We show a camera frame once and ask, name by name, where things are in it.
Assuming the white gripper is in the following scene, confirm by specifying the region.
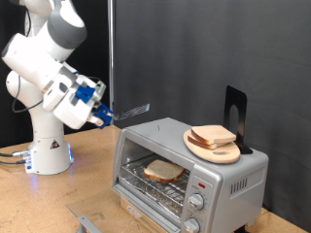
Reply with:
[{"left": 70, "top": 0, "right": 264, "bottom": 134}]
[{"left": 52, "top": 75, "right": 105, "bottom": 130}]

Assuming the white bread slice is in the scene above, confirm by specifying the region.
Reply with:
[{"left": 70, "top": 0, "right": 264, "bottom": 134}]
[
  {"left": 190, "top": 124, "right": 237, "bottom": 146},
  {"left": 187, "top": 135, "right": 227, "bottom": 150},
  {"left": 143, "top": 158, "right": 187, "bottom": 184}
]

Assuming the grey metal pole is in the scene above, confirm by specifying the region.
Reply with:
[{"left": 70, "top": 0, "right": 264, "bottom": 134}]
[{"left": 108, "top": 0, "right": 115, "bottom": 125}]

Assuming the wire rack with foil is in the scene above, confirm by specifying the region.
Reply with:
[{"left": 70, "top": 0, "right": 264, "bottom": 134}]
[{"left": 120, "top": 168, "right": 183, "bottom": 217}]

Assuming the black metal bookend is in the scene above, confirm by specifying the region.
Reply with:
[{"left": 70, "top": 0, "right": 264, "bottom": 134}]
[{"left": 223, "top": 84, "right": 255, "bottom": 155}]

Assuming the black base cable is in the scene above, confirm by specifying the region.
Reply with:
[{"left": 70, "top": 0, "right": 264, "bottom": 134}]
[
  {"left": 0, "top": 158, "right": 28, "bottom": 165},
  {"left": 0, "top": 150, "right": 31, "bottom": 158}
]

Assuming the oval wooden cutting board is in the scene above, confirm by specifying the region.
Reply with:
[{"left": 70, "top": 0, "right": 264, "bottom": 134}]
[{"left": 183, "top": 129, "right": 242, "bottom": 165}]

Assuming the silver oven knob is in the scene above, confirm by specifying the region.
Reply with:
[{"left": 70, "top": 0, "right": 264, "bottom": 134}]
[
  {"left": 183, "top": 217, "right": 201, "bottom": 233},
  {"left": 188, "top": 192, "right": 206, "bottom": 212}
]

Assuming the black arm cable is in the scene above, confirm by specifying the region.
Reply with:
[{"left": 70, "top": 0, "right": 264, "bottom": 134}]
[{"left": 11, "top": 9, "right": 45, "bottom": 114}]

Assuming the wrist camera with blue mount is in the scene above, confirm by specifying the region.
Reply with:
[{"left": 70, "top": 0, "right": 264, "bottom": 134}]
[{"left": 75, "top": 81, "right": 107, "bottom": 104}]

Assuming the silver toaster oven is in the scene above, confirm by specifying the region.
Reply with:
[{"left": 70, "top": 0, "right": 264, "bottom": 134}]
[{"left": 111, "top": 116, "right": 270, "bottom": 233}]

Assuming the wire oven rack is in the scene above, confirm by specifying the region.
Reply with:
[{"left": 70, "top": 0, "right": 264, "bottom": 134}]
[{"left": 120, "top": 153, "right": 191, "bottom": 217}]

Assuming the metal spatula with blue block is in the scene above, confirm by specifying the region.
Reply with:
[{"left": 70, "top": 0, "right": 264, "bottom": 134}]
[{"left": 93, "top": 103, "right": 151, "bottom": 130}]

